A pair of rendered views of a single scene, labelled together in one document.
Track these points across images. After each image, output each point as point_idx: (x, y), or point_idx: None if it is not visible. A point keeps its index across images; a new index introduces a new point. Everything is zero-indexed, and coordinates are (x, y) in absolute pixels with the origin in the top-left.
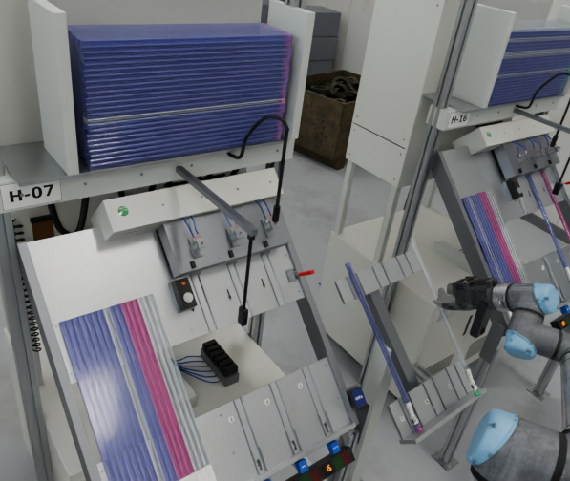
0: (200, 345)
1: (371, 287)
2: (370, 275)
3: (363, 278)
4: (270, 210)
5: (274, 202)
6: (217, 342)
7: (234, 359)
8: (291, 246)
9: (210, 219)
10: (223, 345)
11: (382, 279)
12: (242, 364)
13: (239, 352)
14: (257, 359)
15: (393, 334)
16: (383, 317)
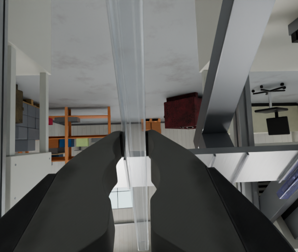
0: (285, 32)
1: (269, 157)
2: (248, 173)
3: (270, 172)
4: None
5: None
6: (296, 39)
7: (291, 11)
8: None
9: None
10: (273, 25)
11: (226, 164)
12: (296, 3)
13: (276, 15)
14: (278, 1)
15: (249, 7)
16: (241, 67)
